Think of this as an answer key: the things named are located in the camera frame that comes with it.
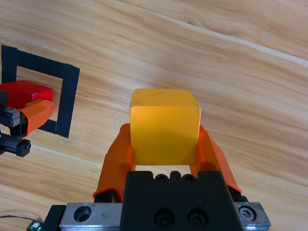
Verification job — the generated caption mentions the red wooden block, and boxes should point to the red wooden block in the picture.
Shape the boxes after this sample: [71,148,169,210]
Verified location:
[0,80,54,109]

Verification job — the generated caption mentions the black module with green lights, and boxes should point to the black module with green lights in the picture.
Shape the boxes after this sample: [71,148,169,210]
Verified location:
[26,220,43,231]

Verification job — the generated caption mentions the black tape square outline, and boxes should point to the black tape square outline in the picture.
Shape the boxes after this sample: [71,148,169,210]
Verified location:
[1,44,80,139]

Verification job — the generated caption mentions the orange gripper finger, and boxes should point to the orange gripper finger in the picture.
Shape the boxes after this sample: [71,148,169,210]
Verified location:
[189,124,249,203]
[92,123,136,204]

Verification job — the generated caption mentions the yellow wooden block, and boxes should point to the yellow wooden block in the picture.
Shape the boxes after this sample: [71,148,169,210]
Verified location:
[129,88,202,166]

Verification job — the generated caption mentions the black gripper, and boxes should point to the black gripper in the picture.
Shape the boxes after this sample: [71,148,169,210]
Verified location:
[0,90,56,158]

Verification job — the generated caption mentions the thin black module wire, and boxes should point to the thin black module wire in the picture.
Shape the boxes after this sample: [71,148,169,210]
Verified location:
[0,215,37,222]

